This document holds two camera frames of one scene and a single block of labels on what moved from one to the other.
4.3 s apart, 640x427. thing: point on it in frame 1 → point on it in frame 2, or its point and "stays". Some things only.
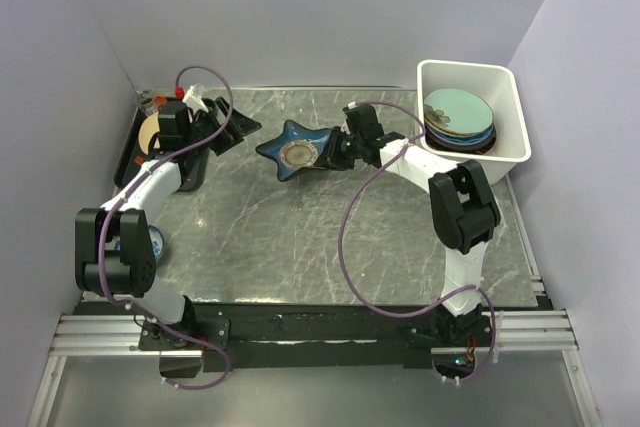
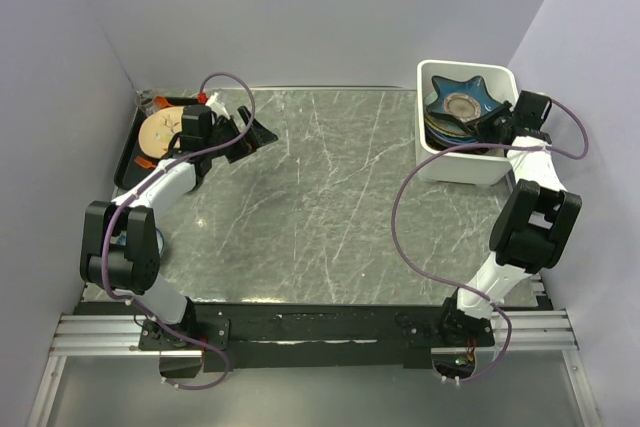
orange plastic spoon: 160,100 stays
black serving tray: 192,171 stays
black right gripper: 335,160 → 483,124
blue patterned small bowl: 157,240 stays
